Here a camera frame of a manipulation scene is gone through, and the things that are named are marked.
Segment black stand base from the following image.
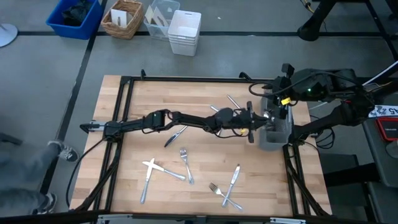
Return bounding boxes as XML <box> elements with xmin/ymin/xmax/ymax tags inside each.
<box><xmin>297</xmin><ymin>0</ymin><xmax>340</xmax><ymax>42</ymax></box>

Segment grey cart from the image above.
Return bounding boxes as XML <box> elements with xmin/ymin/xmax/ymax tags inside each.
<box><xmin>353</xmin><ymin>81</ymin><xmax>398</xmax><ymax>189</ymax></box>

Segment white stacked plastic bins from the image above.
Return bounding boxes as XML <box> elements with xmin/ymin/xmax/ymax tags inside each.
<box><xmin>168</xmin><ymin>9</ymin><xmax>202</xmax><ymax>57</ymax></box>

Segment white cable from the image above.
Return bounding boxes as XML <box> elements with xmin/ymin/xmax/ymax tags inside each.
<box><xmin>362</xmin><ymin>60</ymin><xmax>398</xmax><ymax>86</ymax></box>

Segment black cloth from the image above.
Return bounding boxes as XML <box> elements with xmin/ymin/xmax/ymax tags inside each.
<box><xmin>61</xmin><ymin>0</ymin><xmax>96</xmax><ymax>27</ymax></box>

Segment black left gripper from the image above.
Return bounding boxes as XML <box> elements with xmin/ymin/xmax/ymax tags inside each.
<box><xmin>233</xmin><ymin>101</ymin><xmax>271</xmax><ymax>131</ymax></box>

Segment red and black device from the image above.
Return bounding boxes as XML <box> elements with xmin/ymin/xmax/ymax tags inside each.
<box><xmin>374</xmin><ymin>116</ymin><xmax>398</xmax><ymax>142</ymax></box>

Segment white card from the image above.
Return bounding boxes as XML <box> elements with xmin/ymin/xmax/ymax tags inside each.
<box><xmin>110</xmin><ymin>8</ymin><xmax>129</xmax><ymax>27</ymax></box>

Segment person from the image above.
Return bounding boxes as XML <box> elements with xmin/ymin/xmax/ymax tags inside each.
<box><xmin>0</xmin><ymin>139</ymin><xmax>80</xmax><ymax>216</ymax></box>

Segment black bench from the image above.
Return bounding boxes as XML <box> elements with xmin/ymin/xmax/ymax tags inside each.
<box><xmin>320</xmin><ymin>154</ymin><xmax>398</xmax><ymax>224</ymax></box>

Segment wicker basket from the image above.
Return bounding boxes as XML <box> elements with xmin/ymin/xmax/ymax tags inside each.
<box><xmin>101</xmin><ymin>0</ymin><xmax>144</xmax><ymax>40</ymax></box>

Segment yellow hanging cable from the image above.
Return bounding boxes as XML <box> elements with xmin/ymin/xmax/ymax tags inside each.
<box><xmin>300</xmin><ymin>0</ymin><xmax>313</xmax><ymax>14</ymax></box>

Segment black floor object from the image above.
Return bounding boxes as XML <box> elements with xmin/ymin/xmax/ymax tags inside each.
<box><xmin>0</xmin><ymin>132</ymin><xmax>24</xmax><ymax>146</ymax></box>

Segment grey round floor base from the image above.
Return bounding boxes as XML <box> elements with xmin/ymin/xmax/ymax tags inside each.
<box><xmin>0</xmin><ymin>23</ymin><xmax>19</xmax><ymax>49</ymax></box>

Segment beige card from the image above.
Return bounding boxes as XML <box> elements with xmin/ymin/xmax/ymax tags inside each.
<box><xmin>144</xmin><ymin>5</ymin><xmax>155</xmax><ymax>24</ymax></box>
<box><xmin>151</xmin><ymin>6</ymin><xmax>170</xmax><ymax>27</ymax></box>

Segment white printed label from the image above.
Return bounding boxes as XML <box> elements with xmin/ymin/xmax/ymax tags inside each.
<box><xmin>368</xmin><ymin>105</ymin><xmax>398</xmax><ymax>119</ymax></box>

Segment blue plastic bin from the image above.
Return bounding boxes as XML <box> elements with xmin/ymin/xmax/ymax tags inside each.
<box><xmin>45</xmin><ymin>0</ymin><xmax>105</xmax><ymax>40</ymax></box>

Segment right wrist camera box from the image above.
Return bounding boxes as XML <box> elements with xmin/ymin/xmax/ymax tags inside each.
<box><xmin>277</xmin><ymin>105</ymin><xmax>289</xmax><ymax>121</ymax></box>

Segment clear plastic bin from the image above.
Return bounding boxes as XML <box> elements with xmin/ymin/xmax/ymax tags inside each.
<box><xmin>143</xmin><ymin>0</ymin><xmax>181</xmax><ymax>42</ymax></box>

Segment grey plastic cutlery basket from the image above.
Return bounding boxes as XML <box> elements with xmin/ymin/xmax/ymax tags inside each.
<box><xmin>258</xmin><ymin>93</ymin><xmax>295</xmax><ymax>152</ymax></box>

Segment black arm base cable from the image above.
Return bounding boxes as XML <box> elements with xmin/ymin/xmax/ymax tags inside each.
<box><xmin>310</xmin><ymin>123</ymin><xmax>336</xmax><ymax>150</ymax></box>
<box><xmin>65</xmin><ymin>138</ymin><xmax>105</xmax><ymax>208</ymax></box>

